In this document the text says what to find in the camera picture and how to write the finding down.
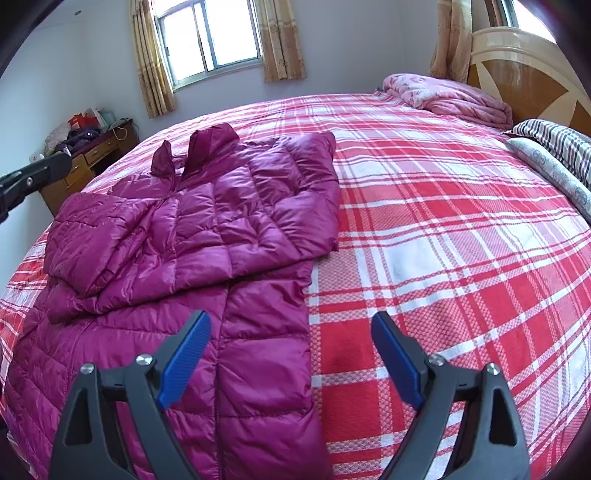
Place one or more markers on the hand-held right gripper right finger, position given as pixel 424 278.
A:
pixel 397 360

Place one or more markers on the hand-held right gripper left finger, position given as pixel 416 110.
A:
pixel 184 360

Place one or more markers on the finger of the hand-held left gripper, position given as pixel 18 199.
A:
pixel 34 175

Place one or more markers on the magenta down jacket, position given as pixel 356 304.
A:
pixel 207 221

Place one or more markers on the grey cloth bundle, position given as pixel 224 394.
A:
pixel 56 138

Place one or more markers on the wooden desk with drawers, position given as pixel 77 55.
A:
pixel 92 157

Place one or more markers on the purple cloth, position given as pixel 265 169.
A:
pixel 83 138

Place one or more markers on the red bag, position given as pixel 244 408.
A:
pixel 81 121

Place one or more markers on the white plastic bag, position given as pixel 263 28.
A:
pixel 102 117

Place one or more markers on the bed with red plaid sheet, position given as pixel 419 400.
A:
pixel 438 277

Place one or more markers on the beige curtain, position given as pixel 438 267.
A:
pixel 450 41
pixel 150 69
pixel 281 46

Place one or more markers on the white patterned pillow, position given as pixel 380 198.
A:
pixel 549 170

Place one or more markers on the pink floral quilt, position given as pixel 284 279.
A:
pixel 443 99

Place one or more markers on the striped pillow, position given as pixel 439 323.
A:
pixel 558 143

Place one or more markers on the wooden headboard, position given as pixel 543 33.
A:
pixel 517 74

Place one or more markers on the large window by headboard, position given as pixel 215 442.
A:
pixel 531 18

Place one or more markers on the sliding window with metal frame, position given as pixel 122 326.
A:
pixel 207 41

